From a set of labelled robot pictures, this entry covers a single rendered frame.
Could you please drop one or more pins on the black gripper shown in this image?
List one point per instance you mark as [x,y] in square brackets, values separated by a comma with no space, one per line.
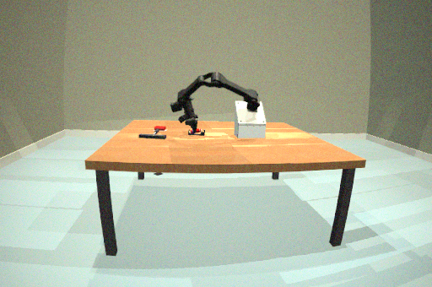
[191,121]

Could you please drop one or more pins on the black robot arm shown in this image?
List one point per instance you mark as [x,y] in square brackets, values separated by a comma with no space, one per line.
[217,80]

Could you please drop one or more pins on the red and blue battery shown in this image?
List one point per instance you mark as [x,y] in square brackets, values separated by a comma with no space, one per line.
[198,130]

